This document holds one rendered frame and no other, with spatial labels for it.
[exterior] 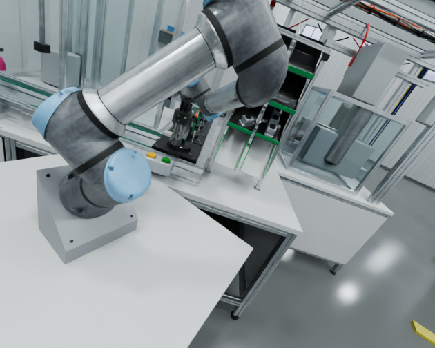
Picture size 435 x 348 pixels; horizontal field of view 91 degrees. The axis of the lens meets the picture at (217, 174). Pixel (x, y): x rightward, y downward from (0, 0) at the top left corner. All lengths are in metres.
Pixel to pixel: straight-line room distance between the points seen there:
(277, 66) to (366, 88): 1.56
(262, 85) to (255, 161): 0.73
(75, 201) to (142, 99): 0.31
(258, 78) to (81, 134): 0.38
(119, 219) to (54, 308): 0.25
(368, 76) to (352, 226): 1.26
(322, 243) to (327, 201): 0.47
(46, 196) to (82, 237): 0.14
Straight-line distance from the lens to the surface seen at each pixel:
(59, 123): 0.52
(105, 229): 0.72
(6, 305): 0.68
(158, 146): 1.14
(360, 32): 2.40
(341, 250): 2.50
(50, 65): 2.12
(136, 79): 0.48
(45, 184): 0.69
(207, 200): 1.05
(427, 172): 12.75
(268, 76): 0.50
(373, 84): 2.05
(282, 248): 1.27
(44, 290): 0.69
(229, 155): 1.15
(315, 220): 2.16
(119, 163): 0.50
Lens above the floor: 1.43
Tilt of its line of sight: 26 degrees down
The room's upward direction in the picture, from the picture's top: 22 degrees clockwise
